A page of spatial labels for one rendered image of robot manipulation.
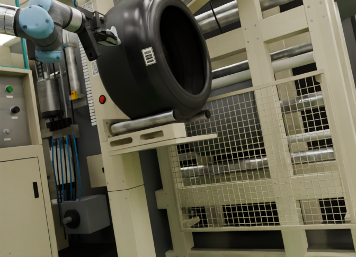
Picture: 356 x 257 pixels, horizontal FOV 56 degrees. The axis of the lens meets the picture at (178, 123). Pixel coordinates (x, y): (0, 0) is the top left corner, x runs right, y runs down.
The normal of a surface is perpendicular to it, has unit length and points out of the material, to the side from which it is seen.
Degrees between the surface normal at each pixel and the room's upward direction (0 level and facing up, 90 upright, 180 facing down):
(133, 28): 78
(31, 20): 90
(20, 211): 90
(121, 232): 90
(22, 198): 90
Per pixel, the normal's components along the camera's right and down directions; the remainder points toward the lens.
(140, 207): 0.83, -0.18
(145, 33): 0.17, -0.19
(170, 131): -0.52, 0.03
